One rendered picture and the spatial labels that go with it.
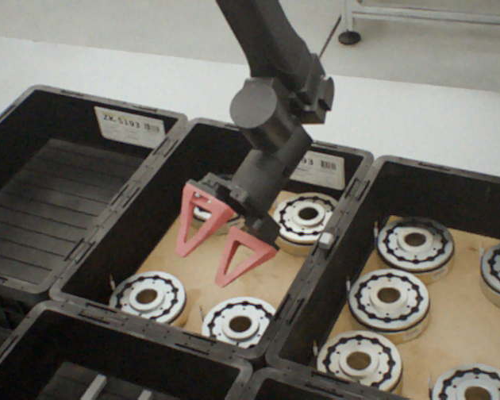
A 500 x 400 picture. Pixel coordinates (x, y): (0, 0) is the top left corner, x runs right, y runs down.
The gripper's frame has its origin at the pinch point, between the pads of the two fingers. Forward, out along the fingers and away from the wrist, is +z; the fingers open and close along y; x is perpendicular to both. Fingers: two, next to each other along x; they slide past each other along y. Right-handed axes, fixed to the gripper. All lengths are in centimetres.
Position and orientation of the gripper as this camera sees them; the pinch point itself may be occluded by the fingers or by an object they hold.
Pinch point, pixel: (203, 265)
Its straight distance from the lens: 107.2
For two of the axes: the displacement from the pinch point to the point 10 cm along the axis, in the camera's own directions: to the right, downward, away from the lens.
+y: 4.2, 4.2, 8.0
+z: -5.4, 8.3, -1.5
